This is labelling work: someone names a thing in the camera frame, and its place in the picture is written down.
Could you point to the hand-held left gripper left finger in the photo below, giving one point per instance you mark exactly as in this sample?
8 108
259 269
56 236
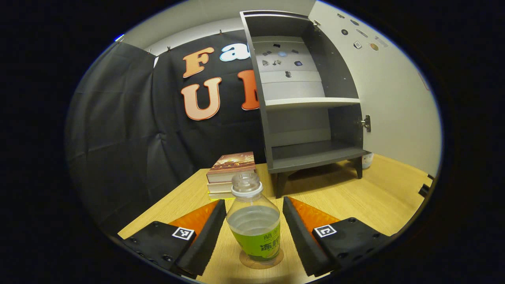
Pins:
205 244

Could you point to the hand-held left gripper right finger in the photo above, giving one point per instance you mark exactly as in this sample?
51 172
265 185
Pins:
302 244

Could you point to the round brown coaster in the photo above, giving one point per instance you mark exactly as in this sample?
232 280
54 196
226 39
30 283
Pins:
278 261

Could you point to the green label bottle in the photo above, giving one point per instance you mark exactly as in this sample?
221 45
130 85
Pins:
254 225

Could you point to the grey cabinet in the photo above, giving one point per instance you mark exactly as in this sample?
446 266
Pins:
300 154

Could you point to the white cabinet door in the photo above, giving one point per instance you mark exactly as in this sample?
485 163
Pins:
394 98

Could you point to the yellow-green book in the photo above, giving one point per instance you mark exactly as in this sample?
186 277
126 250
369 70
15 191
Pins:
221 195

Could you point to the white book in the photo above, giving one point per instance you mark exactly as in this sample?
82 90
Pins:
219 186

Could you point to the small black block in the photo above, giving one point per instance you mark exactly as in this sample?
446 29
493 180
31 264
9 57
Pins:
424 190

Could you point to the black backdrop cloth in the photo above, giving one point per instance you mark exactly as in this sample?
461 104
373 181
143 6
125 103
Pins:
118 130

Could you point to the ceiling light panel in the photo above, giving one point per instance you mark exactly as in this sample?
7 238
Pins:
118 38

